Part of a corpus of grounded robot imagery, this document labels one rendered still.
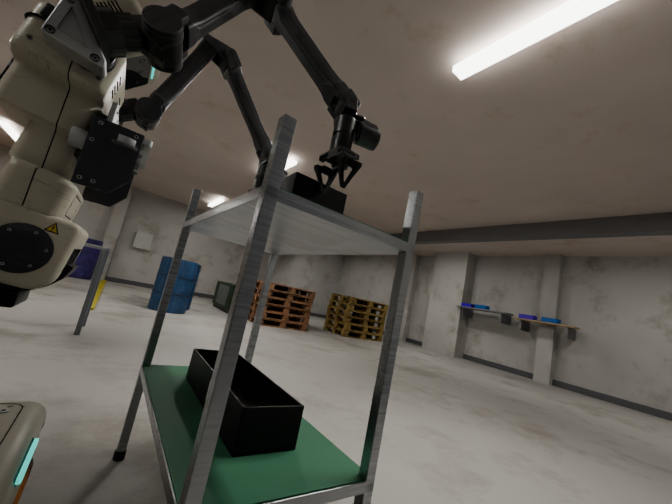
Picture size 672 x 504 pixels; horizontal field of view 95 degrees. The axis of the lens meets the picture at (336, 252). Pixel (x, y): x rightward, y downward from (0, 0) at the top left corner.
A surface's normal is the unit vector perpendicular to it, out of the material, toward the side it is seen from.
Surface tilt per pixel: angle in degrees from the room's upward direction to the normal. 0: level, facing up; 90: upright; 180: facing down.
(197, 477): 90
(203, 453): 90
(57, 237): 90
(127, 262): 90
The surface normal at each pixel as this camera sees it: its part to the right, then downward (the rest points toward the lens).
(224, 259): 0.58, -0.01
